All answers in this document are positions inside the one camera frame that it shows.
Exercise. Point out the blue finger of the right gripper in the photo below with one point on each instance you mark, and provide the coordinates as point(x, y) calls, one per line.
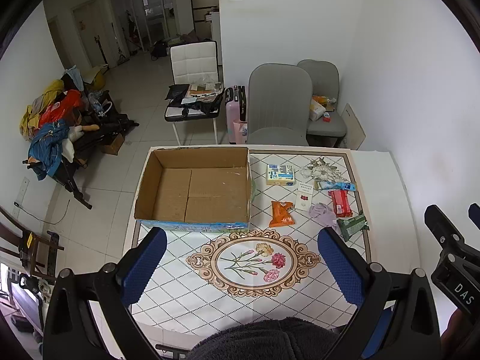
point(474, 214)
point(443, 230)

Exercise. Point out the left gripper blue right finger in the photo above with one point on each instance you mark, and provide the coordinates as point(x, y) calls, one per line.
point(342, 264)

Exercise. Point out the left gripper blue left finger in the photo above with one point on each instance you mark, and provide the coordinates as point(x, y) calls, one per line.
point(139, 264)

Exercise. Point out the green wet wipes pack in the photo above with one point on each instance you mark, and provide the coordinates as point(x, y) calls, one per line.
point(350, 226)

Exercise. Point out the red wet wipes pack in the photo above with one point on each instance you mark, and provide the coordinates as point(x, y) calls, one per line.
point(340, 203)

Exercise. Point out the white cigarette box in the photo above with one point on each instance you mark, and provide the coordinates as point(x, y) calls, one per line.
point(304, 195)

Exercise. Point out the orange snack packet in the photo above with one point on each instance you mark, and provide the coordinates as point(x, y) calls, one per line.
point(281, 216)

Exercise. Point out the blue white sachet packet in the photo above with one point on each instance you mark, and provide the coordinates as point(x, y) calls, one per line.
point(334, 185)

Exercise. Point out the yellow blue tissue pack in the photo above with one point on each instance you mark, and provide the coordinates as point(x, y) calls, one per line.
point(283, 175)

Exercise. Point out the patterned tablecloth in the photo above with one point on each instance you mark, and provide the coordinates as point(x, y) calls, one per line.
point(209, 281)

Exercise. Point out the open cardboard box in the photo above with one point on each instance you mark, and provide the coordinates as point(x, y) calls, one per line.
point(203, 189)

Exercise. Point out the small cardboard box on floor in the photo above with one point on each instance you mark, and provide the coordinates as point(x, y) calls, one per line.
point(113, 148)

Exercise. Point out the dark wooden chair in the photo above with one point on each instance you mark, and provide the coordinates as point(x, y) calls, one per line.
point(28, 244)

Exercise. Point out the items on grey chair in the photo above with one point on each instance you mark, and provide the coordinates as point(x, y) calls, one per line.
point(320, 105)

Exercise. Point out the pile of colourful clothes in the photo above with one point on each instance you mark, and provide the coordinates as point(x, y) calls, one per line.
point(68, 123)

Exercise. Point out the pink suitcase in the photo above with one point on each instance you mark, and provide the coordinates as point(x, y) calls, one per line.
point(236, 114)

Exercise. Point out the grey chair front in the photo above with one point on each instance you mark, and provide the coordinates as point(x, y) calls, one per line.
point(278, 101)

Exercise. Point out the grey chair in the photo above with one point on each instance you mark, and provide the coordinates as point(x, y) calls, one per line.
point(325, 84)
point(278, 101)

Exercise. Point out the grey chair back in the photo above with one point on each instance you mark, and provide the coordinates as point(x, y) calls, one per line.
point(325, 84)

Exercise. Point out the white padded chair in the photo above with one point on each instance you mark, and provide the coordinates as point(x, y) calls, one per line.
point(195, 63)

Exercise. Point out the white board leaning on wall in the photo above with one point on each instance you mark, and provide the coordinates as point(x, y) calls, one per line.
point(355, 134)

